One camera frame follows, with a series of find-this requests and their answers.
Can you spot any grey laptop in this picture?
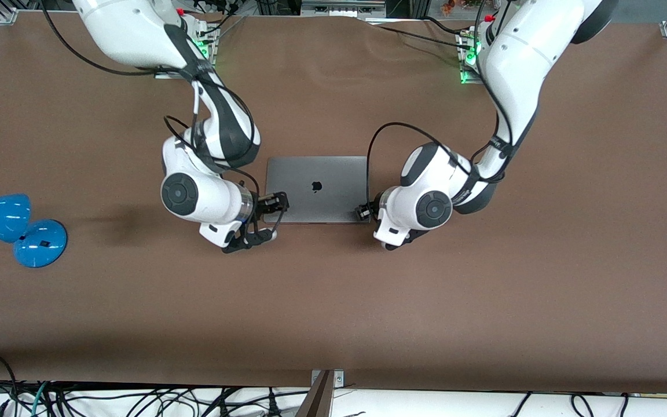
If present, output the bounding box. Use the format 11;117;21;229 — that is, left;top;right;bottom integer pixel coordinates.
265;155;369;225

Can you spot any brown table cover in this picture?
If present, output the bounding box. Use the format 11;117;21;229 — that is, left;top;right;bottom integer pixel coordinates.
0;10;667;396

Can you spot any grey equipment box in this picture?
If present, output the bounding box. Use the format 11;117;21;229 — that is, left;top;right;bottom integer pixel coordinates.
300;0;388;19

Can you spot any blue desk lamp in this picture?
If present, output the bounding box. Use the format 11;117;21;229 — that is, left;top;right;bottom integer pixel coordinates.
0;193;69;269

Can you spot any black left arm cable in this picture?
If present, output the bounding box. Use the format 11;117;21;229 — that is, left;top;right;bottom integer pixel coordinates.
365;0;515;210

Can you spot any small metal bracket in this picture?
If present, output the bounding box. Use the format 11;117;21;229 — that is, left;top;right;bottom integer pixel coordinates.
311;370;345;389

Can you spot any dark camera stand beam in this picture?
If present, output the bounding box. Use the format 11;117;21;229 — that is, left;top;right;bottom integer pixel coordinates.
295;371;335;417

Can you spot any teal cable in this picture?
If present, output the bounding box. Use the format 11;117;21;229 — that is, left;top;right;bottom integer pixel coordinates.
31;381;52;417

